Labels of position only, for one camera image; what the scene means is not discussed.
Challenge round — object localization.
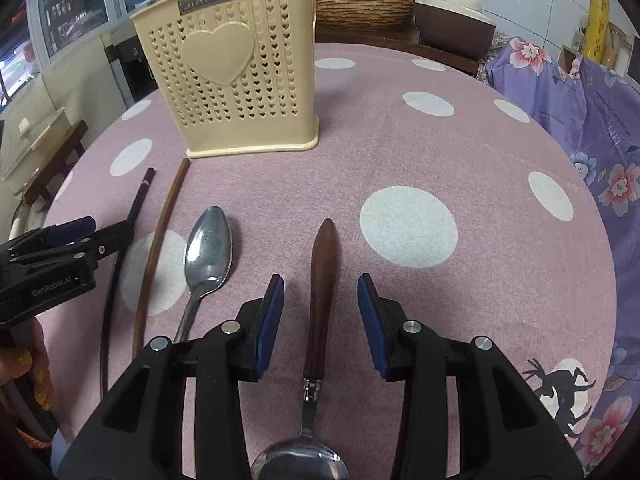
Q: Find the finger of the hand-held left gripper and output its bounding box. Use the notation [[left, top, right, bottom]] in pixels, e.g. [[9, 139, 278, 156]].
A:
[[75, 221, 137, 267], [20, 216, 97, 247]]

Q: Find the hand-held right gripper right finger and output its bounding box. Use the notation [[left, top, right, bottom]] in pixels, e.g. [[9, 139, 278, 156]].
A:
[[356, 273, 583, 480]]

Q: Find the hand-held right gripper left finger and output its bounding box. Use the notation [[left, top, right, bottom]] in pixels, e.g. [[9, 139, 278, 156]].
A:
[[59, 274, 286, 480]]

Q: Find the brown wooden chopstick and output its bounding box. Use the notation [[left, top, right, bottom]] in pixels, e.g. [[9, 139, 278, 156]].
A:
[[132, 158, 192, 358]]

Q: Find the wooden handled metal ladle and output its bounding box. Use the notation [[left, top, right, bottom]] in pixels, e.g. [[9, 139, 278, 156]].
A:
[[250, 218, 349, 480]]

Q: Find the black chopstick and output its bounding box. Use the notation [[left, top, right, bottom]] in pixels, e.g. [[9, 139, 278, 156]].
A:
[[100, 167, 157, 396]]

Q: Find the metal spoon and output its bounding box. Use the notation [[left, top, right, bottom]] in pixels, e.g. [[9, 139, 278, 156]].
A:
[[172, 206, 234, 345]]

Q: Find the cream plastic utensil holder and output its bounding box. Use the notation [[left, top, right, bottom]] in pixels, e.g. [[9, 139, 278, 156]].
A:
[[130, 0, 320, 160]]

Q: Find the person's left hand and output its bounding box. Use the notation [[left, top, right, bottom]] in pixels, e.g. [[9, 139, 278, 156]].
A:
[[0, 317, 57, 413]]

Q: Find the wooden stool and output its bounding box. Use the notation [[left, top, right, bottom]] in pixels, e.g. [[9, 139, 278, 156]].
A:
[[0, 120, 88, 206]]

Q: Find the white tray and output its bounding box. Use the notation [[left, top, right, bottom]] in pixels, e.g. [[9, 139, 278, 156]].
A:
[[2, 107, 71, 181]]

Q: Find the grey water dispenser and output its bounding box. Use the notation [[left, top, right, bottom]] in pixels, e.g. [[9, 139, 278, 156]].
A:
[[102, 25, 151, 106]]

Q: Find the pink polka dot tablecloth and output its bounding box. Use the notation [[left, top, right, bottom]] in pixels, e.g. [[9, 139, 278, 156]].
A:
[[40, 42, 618, 480]]

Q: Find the window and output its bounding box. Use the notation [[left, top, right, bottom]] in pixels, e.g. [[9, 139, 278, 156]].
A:
[[0, 0, 116, 106]]

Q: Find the dark wooden cabinet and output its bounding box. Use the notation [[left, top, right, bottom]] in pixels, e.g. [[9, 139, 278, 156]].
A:
[[315, 25, 481, 78]]

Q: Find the purple floral cloth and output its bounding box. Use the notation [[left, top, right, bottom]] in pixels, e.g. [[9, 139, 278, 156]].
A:
[[485, 35, 640, 476]]

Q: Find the brown white rice cooker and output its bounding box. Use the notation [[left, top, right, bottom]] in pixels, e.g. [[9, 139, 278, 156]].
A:
[[412, 0, 497, 61]]

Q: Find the woven basket sink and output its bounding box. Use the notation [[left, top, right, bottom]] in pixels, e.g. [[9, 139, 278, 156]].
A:
[[314, 0, 416, 31]]

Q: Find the yellow roll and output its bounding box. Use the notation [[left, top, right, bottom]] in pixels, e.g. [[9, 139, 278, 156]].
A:
[[585, 0, 612, 66]]

